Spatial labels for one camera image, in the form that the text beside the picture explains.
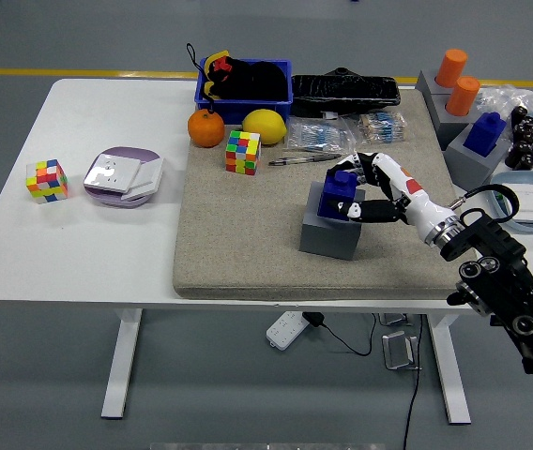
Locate grey-brown mat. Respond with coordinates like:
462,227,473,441
172,87,483,301

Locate white table leg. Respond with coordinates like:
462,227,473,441
425,312,472,426
100,307,145,420

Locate orange fruit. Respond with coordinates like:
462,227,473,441
187,108,226,149

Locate black plug with cable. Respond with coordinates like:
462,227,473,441
302,311,378,356

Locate white power strip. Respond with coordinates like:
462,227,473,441
266,310,309,351

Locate bag of blue resistors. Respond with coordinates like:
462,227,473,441
286,116,359,157

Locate crumpled clear plastic bag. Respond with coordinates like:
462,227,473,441
475,83,533,165

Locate white wall socket panel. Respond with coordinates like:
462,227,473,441
84,153,142,194

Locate yellow lemon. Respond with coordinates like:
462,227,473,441
241,108,289,145

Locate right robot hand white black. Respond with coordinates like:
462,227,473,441
325,150,455,239

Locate dark brown cylinder pieces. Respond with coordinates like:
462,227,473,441
504,105,533,171

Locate black pouch with yellow trim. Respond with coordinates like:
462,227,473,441
185,42,292,116

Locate bag of tan resistors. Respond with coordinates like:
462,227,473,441
353,111,408,145

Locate black plastic-wrapped long object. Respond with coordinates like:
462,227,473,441
289,67,402,118

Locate small metal bracket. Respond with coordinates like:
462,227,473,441
377,312,414,328

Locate black-edged puzzle cube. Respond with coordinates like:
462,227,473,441
225,129,262,176

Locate white-edged puzzle cube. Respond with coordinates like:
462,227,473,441
24,158,69,205

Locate thin black floor cable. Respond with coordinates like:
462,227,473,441
402,313,425,450

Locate blue square seal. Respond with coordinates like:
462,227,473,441
463,112,507,158
316,169,358,222

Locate purple plate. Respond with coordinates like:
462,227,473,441
83,146,164,208

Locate orange cylinder seal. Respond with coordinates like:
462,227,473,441
444,75,481,117
434,48,469,89

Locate grey cube seal holder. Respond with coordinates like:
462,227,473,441
415,69,458,98
445,120,514,194
298,181,366,262
427,91,481,152

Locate blue plastic bin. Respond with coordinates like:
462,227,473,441
193,57,295,127

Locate large metal bracket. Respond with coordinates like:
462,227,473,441
382,330,423,372

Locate clear ballpoint pen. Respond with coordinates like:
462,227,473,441
267,153,343,167

